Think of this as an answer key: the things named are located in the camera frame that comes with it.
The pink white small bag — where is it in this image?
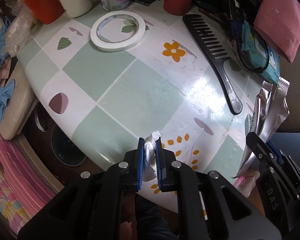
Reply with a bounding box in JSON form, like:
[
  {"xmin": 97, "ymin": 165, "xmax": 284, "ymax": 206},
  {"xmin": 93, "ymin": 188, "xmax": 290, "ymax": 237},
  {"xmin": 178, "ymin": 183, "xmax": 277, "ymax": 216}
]
[{"xmin": 234, "ymin": 169, "xmax": 260, "ymax": 198}]

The operator right leg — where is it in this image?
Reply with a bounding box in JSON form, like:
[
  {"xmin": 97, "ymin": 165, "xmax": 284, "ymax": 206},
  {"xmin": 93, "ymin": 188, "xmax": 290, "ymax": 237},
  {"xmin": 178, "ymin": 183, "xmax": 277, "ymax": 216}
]
[{"xmin": 134, "ymin": 194, "xmax": 178, "ymax": 239}]

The black comb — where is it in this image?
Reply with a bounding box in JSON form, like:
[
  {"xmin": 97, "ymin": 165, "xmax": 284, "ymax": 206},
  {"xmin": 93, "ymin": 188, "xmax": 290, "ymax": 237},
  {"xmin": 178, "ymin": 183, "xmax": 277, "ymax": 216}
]
[{"xmin": 182, "ymin": 14, "xmax": 243, "ymax": 115}]

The pink cloth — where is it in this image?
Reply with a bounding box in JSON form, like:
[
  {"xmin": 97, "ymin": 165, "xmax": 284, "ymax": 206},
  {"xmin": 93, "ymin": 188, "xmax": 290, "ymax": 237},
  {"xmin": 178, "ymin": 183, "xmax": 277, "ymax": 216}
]
[{"xmin": 254, "ymin": 0, "xmax": 300, "ymax": 63}]

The silver foil wrapper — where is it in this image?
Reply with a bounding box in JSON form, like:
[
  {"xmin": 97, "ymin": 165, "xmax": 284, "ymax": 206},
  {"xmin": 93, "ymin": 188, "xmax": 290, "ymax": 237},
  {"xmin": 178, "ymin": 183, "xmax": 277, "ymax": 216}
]
[{"xmin": 236, "ymin": 76, "xmax": 290, "ymax": 179}]

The white leather chair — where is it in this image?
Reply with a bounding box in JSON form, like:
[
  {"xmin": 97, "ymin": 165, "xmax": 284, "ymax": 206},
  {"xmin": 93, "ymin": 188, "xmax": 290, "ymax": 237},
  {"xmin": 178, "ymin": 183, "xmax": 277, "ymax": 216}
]
[{"xmin": 0, "ymin": 17, "xmax": 38, "ymax": 140}]

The blue wet wipes pack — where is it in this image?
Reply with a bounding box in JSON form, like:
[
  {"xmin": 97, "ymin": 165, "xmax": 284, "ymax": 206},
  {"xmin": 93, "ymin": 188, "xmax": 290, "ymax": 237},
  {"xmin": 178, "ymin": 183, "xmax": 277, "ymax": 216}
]
[{"xmin": 237, "ymin": 21, "xmax": 280, "ymax": 85}]

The operator hand thumb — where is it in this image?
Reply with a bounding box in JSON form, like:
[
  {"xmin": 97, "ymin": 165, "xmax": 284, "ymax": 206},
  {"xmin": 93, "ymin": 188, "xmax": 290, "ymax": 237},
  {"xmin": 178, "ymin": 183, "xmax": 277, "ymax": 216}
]
[{"xmin": 120, "ymin": 222, "xmax": 132, "ymax": 240}]

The clear plastic bag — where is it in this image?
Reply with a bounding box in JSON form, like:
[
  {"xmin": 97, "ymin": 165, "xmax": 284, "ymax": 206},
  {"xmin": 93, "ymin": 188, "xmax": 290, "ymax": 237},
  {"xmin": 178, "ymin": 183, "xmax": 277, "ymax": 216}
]
[{"xmin": 5, "ymin": 1, "xmax": 36, "ymax": 57}]

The white tissue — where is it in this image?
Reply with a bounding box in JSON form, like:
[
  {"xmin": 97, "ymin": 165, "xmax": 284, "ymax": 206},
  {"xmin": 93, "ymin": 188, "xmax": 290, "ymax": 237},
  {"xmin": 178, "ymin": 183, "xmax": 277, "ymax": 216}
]
[{"xmin": 142, "ymin": 131, "xmax": 162, "ymax": 181}]

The orange plastic cup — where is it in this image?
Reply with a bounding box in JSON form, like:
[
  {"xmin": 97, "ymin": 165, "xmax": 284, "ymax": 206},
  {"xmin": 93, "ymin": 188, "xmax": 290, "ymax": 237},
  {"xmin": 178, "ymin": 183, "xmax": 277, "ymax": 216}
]
[{"xmin": 22, "ymin": 0, "xmax": 64, "ymax": 24}]

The pink striped bedsheet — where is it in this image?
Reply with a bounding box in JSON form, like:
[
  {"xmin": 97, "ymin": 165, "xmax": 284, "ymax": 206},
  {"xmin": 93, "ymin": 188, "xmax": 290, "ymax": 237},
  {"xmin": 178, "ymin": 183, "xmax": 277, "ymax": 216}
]
[{"xmin": 0, "ymin": 134, "xmax": 56, "ymax": 234}]

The black cable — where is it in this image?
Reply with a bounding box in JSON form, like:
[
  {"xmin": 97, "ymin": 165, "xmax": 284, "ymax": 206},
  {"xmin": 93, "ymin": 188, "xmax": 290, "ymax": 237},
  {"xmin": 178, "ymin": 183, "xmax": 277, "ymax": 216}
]
[{"xmin": 225, "ymin": 0, "xmax": 271, "ymax": 74}]

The dark round trash bin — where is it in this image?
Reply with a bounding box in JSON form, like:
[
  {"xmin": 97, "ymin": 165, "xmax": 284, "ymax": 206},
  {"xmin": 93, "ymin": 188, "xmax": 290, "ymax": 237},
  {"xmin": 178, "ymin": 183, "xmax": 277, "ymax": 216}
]
[{"xmin": 50, "ymin": 125, "xmax": 87, "ymax": 167}]

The white tape roll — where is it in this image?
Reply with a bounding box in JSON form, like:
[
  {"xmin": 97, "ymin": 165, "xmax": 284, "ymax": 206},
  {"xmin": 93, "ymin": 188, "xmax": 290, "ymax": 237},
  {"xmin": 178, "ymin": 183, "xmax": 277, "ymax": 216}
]
[{"xmin": 90, "ymin": 11, "xmax": 149, "ymax": 52}]

